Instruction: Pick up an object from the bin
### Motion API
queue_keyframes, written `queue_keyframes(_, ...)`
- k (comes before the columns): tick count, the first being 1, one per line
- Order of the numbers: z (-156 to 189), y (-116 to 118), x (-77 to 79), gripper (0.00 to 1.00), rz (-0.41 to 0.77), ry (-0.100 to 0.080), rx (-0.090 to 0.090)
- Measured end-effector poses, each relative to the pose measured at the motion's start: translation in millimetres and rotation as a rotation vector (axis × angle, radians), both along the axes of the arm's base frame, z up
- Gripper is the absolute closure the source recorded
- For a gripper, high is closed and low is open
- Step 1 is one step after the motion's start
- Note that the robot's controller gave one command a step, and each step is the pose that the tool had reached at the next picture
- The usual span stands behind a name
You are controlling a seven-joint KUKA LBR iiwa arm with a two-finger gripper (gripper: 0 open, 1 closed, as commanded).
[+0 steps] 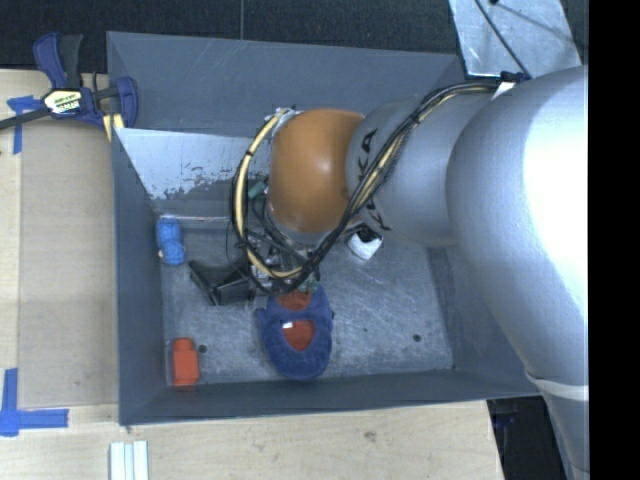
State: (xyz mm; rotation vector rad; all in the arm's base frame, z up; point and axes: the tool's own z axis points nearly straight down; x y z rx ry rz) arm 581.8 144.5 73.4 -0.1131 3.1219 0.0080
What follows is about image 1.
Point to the black open box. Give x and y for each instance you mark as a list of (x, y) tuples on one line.
[(225, 285)]

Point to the blue slipper with red lining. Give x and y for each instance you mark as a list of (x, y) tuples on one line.
[(305, 360)]

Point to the blue toy figure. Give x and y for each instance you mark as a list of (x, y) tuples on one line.
[(170, 243)]

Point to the grey metal bin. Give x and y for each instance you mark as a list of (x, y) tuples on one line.
[(380, 313)]

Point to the orange-red block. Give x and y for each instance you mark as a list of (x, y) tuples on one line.
[(184, 363)]

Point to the pale wood board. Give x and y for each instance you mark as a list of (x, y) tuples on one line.
[(65, 248)]

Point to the black cylinder on white bracket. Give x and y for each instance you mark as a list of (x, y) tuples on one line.
[(364, 248)]

